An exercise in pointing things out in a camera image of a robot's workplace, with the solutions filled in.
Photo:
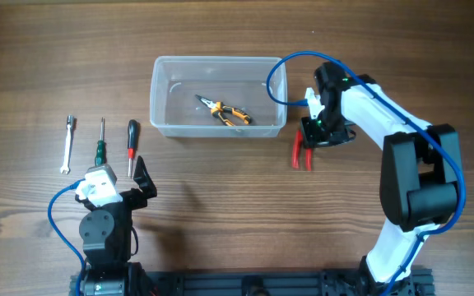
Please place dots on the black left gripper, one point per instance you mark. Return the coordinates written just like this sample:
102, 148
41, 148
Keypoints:
139, 200

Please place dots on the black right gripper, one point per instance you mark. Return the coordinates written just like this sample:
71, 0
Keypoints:
311, 140

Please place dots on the red handled pruning snips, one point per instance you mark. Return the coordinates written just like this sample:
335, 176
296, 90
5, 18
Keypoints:
295, 154

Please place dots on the black red handled screwdriver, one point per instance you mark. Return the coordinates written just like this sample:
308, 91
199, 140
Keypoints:
133, 131

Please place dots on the clear plastic storage container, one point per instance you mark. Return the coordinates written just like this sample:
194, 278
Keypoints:
241, 82

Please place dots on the orange black needle nose pliers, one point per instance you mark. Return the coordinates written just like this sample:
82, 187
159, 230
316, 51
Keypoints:
219, 110

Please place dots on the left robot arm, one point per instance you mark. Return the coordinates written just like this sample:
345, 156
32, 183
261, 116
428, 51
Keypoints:
109, 238

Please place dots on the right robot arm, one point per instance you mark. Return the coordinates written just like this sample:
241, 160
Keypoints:
418, 189

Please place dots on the silver flex socket wrench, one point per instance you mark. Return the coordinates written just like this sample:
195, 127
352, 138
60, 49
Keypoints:
65, 169

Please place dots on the green handled screwdriver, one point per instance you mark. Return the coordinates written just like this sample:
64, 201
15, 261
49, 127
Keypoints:
100, 155

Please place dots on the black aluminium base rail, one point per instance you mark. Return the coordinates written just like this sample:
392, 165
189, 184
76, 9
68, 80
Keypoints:
324, 283

